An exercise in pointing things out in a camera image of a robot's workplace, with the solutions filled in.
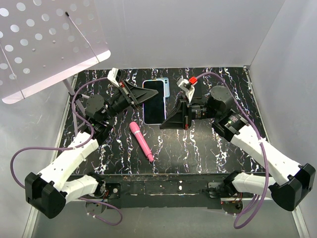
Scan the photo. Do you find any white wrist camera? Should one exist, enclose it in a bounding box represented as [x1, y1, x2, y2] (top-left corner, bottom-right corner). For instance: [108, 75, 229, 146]
[107, 67, 121, 88]
[177, 77, 198, 103]

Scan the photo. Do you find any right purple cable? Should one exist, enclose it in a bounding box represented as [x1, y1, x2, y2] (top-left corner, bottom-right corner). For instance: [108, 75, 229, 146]
[195, 72, 270, 229]

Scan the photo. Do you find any pink marker pen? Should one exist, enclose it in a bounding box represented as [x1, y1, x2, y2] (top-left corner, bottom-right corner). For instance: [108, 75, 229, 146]
[129, 121, 154, 163]

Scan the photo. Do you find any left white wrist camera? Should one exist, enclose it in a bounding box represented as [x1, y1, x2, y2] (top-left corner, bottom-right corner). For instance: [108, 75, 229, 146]
[107, 67, 121, 88]

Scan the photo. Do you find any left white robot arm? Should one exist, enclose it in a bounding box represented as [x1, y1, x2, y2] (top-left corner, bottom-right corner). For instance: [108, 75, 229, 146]
[25, 81, 158, 219]

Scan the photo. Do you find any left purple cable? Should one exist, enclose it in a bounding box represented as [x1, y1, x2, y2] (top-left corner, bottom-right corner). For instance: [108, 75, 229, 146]
[9, 77, 123, 226]

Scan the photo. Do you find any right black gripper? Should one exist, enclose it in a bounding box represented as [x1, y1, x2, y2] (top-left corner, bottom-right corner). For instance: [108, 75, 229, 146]
[158, 95, 219, 130]

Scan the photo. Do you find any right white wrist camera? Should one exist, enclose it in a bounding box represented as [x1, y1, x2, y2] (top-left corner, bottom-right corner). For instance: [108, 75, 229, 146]
[177, 77, 198, 103]

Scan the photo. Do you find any perforated white music stand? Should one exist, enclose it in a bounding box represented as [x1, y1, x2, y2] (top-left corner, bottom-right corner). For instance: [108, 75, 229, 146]
[0, 0, 112, 134]

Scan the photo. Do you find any bare black phone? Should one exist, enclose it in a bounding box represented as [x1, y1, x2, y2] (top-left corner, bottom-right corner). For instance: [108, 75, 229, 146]
[193, 80, 203, 99]

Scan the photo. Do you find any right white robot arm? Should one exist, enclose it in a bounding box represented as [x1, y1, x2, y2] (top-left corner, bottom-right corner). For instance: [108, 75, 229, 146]
[160, 86, 316, 211]

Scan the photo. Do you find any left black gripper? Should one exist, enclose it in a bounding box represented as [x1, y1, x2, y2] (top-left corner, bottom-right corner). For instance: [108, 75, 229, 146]
[102, 80, 159, 123]

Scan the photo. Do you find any purple cable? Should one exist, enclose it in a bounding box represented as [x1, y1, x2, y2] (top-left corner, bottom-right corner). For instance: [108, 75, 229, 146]
[9, 77, 123, 226]
[195, 72, 270, 229]

